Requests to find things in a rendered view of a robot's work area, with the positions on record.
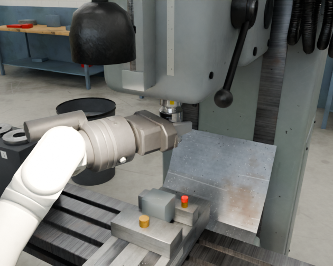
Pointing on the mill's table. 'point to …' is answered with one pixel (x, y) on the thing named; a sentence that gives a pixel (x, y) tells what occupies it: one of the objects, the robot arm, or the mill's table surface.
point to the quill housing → (186, 50)
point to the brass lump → (144, 221)
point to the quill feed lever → (247, 18)
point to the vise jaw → (166, 247)
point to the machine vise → (116, 258)
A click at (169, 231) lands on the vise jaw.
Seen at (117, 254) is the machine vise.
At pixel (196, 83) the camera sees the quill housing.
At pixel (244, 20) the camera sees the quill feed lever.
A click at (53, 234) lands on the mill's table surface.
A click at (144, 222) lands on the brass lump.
